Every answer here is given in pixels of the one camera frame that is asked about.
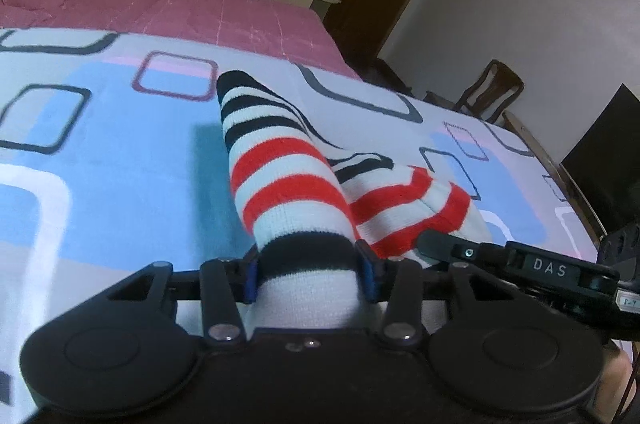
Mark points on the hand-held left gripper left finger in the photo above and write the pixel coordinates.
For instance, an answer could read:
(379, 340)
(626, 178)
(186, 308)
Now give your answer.
(252, 276)

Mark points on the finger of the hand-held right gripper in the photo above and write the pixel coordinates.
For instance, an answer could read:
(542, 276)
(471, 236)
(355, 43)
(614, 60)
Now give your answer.
(450, 246)

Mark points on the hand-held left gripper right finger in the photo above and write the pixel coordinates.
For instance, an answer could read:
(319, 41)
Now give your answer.
(368, 276)

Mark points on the striped knit garment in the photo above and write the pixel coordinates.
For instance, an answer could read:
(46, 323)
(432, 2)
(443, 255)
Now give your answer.
(285, 184)

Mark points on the person's right forearm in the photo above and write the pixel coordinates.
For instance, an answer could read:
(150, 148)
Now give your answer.
(620, 384)

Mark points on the wooden bed footboard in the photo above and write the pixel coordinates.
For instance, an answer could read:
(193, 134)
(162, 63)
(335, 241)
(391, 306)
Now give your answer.
(550, 164)

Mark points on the black television screen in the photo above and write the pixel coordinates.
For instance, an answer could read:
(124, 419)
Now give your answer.
(610, 159)

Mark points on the wooden chair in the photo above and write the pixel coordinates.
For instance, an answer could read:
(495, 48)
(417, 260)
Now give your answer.
(492, 87)

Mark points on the printed blanket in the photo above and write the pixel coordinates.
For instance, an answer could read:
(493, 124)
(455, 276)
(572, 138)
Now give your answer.
(115, 164)

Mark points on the pink bed sheet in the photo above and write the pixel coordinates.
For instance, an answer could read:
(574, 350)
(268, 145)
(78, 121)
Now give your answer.
(200, 14)

